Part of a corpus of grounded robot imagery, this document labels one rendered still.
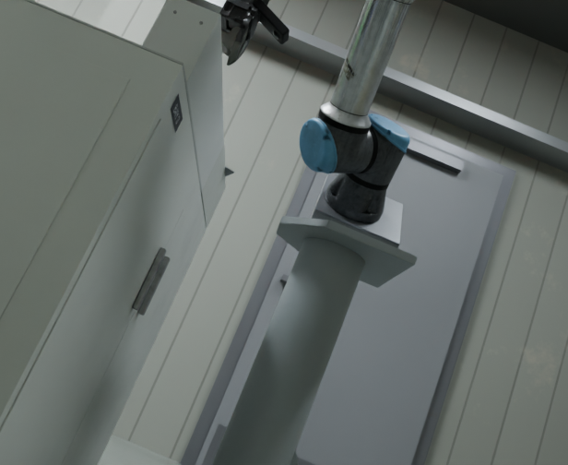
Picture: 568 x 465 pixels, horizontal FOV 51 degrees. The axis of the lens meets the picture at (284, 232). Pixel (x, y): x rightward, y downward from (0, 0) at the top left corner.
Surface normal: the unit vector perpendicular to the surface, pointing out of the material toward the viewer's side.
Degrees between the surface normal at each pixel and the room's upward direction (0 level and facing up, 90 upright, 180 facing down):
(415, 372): 90
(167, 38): 90
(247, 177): 90
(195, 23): 90
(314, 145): 126
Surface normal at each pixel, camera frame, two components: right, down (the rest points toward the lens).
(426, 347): 0.11, -0.25
